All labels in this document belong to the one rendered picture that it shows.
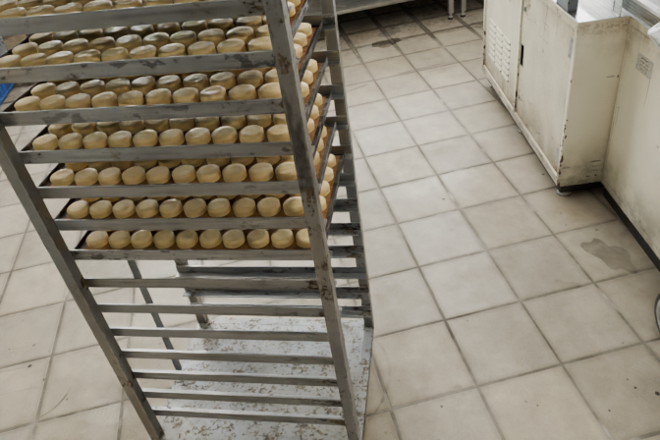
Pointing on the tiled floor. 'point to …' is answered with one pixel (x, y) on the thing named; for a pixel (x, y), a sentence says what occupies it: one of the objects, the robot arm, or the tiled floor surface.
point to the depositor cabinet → (554, 63)
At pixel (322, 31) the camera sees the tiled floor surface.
